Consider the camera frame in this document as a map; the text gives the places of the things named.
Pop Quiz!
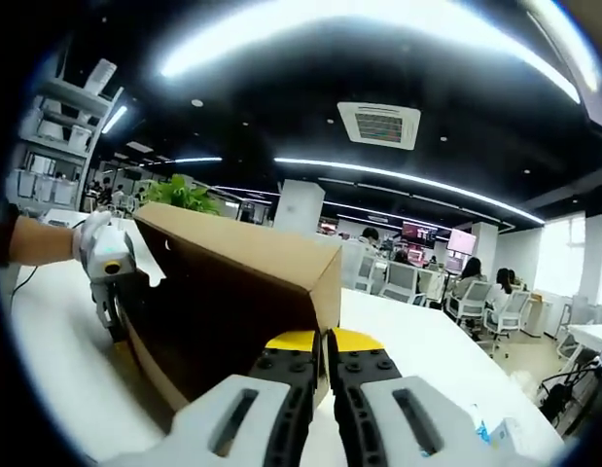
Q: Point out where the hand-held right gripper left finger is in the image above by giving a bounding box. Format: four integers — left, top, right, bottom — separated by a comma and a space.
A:
108, 331, 316, 467

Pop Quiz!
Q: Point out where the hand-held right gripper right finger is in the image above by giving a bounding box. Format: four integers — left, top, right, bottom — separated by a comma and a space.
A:
329, 328, 491, 467

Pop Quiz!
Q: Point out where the brown cardboard shoe box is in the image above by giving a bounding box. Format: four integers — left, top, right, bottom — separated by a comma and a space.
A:
114, 201, 343, 434

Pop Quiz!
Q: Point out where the green potted plant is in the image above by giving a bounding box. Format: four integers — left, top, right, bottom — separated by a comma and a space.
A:
144, 175, 224, 218

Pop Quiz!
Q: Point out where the white office chair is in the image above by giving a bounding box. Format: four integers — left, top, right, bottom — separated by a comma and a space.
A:
445, 280, 494, 327
380, 262, 418, 301
482, 289, 531, 344

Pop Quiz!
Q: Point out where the white storage shelf unit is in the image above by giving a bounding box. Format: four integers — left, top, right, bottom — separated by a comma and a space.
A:
16, 57, 124, 210

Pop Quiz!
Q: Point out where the small pink monitor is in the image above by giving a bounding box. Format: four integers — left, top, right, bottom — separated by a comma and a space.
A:
448, 228, 477, 255

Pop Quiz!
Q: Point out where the black office chair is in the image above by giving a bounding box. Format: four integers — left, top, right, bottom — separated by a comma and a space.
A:
538, 359, 602, 424

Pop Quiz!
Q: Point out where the long curved ceiling light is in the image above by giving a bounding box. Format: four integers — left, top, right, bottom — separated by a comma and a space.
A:
159, 14, 582, 106
273, 156, 545, 225

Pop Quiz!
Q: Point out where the white side table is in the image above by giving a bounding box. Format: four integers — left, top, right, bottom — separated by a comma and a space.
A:
567, 323, 602, 351

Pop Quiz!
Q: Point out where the window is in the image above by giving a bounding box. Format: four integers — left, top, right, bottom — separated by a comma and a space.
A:
533, 213, 602, 303

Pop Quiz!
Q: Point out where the ceiling air conditioner vent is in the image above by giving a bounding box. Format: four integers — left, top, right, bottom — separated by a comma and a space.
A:
336, 100, 422, 151

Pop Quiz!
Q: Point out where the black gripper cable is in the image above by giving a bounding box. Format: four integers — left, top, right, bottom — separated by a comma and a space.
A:
11, 265, 39, 296

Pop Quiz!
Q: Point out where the red wall screen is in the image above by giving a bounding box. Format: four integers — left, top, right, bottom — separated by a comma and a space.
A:
402, 221, 438, 244

